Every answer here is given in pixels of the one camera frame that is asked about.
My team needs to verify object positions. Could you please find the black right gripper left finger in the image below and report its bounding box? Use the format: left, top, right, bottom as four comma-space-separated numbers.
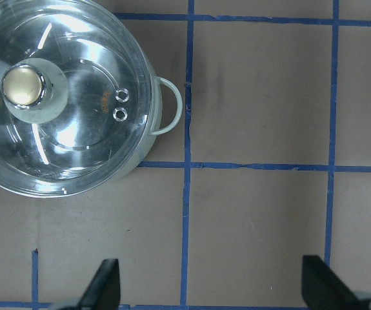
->
75, 258, 121, 310

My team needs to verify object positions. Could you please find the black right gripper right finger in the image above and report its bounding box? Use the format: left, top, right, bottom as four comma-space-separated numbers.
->
301, 255, 366, 310

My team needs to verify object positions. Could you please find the glass pot lid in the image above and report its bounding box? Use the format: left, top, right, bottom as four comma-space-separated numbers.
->
0, 0, 154, 196

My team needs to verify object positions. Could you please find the pale green cooking pot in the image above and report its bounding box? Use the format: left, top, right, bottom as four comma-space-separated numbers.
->
0, 0, 183, 198

